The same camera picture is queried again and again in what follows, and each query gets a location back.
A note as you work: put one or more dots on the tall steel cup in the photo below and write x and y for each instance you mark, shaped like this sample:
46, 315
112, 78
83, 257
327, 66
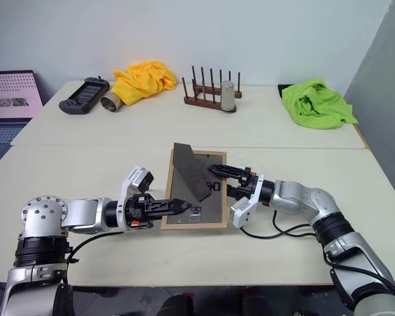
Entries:
228, 95

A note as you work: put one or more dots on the dark wooden dish rack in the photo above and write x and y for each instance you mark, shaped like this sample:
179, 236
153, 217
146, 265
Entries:
200, 98

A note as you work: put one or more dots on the yellow cloth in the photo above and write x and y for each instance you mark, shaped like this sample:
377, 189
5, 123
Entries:
141, 82

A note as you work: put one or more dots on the black handheld game console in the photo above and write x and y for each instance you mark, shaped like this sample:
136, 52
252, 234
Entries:
82, 95

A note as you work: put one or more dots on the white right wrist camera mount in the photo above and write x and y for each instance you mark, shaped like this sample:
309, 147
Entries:
241, 212

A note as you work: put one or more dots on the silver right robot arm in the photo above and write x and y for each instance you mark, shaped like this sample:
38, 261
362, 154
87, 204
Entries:
296, 197

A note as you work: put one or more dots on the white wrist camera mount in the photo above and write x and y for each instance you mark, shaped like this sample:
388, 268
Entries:
241, 212
127, 190

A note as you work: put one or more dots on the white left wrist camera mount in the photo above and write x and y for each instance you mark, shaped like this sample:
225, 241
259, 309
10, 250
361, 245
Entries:
127, 190

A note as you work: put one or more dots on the short steel cup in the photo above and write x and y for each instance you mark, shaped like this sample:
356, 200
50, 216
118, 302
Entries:
112, 101

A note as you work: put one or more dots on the open laptop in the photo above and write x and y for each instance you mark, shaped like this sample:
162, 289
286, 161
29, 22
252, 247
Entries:
10, 95

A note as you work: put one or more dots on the green cloth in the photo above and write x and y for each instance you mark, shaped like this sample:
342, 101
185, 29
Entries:
316, 105

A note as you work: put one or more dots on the wooden picture frame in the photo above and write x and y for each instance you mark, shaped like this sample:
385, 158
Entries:
184, 171

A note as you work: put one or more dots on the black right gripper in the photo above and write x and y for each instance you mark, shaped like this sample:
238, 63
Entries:
251, 184

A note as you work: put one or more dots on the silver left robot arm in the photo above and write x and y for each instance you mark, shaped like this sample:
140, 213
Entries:
82, 210

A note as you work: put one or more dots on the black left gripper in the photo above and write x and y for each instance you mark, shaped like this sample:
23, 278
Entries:
140, 210

